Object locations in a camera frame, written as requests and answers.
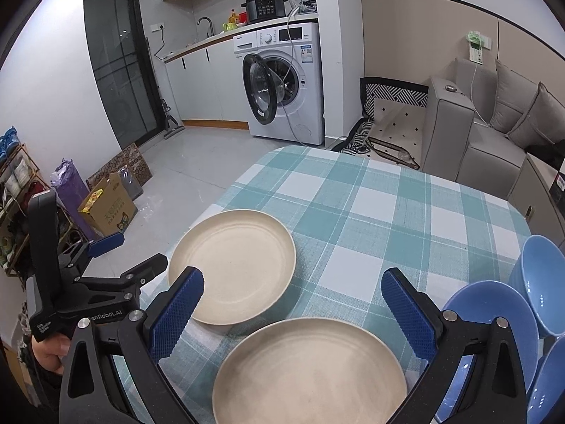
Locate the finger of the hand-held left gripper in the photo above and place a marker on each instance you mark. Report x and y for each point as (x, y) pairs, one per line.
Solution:
(145, 267)
(106, 243)

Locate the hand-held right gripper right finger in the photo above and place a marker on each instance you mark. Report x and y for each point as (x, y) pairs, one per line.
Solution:
(408, 313)

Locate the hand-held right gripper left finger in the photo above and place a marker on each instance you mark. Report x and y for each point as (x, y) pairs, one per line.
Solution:
(176, 313)

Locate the beige plate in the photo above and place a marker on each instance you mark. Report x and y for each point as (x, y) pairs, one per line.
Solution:
(309, 375)
(234, 260)

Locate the blue bowl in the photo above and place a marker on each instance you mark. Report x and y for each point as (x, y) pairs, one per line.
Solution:
(551, 384)
(490, 318)
(545, 282)

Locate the person's left hand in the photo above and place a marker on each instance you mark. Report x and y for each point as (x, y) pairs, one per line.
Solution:
(48, 355)

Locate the open cardboard box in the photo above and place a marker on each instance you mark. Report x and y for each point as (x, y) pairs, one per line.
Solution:
(110, 212)

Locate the grey flat board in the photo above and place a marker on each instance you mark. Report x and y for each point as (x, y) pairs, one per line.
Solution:
(132, 183)

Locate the purple bag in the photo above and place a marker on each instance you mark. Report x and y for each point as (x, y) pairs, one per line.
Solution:
(70, 185)

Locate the brown patterned board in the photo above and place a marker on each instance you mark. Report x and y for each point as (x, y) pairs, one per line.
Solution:
(132, 159)

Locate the wooden shoe rack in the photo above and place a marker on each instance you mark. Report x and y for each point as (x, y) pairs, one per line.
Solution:
(30, 159)

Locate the teal checked tablecloth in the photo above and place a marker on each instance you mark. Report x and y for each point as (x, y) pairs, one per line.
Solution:
(375, 212)

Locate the blue shoes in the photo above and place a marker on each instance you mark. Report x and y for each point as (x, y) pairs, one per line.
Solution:
(9, 141)

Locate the dark glass door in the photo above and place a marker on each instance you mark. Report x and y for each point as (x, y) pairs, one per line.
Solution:
(119, 62)

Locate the grey sofa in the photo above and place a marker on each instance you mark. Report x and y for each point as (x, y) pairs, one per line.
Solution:
(446, 132)

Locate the white kitchen base cabinet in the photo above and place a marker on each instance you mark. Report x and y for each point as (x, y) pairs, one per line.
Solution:
(207, 88)

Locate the black white patterned bag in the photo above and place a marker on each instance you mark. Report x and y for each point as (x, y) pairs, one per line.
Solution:
(397, 123)

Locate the dark navy cushion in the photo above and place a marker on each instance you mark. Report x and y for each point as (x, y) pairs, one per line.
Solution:
(547, 150)

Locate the white washing machine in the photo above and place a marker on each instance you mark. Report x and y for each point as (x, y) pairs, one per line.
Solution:
(304, 97)

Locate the grey cushion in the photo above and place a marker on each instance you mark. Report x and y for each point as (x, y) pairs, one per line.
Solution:
(512, 97)
(543, 119)

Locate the kitchen faucet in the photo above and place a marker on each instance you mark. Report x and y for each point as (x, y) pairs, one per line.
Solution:
(205, 22)

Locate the green teapot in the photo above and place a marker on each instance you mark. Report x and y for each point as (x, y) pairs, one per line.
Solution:
(229, 27)

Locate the yellow toy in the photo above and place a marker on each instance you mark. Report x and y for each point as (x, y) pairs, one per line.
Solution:
(237, 17)

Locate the black pressure cooker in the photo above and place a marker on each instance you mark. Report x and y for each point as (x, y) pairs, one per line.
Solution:
(265, 6)

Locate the wall outlet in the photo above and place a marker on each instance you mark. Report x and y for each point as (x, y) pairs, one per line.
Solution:
(157, 27)

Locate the wall socket with charger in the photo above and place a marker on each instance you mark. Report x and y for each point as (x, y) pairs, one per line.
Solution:
(476, 46)

